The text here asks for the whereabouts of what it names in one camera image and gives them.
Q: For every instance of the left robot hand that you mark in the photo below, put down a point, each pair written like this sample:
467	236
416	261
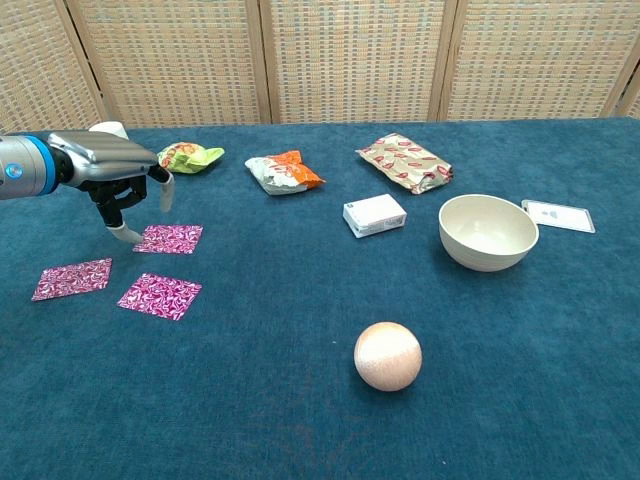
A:
105	157

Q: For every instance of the blue carpet table cover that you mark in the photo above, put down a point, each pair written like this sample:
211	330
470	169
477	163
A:
225	360

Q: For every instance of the pink patterned paper square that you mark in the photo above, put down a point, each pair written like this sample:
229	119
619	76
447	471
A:
72	280
160	296
172	239

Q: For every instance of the small white cardboard box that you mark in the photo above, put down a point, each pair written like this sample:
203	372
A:
372	212

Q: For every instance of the woven folding screen panel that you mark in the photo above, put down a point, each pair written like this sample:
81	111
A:
35	65
632	104
540	60
175	60
355	60

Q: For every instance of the white card in holder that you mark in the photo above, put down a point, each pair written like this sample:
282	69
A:
565	217

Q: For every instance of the white paper cup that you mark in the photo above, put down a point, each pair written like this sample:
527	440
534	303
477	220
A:
112	127

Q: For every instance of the green snack bag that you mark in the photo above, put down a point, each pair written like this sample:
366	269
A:
195	157

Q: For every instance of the peach ball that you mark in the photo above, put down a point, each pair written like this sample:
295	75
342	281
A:
387	357

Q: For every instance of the cream bowl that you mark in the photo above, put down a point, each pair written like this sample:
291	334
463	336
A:
480	250

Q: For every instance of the gold red-print snack package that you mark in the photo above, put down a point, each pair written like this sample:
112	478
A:
405	162

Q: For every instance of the orange white snack bag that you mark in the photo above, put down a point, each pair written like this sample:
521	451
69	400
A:
280	175

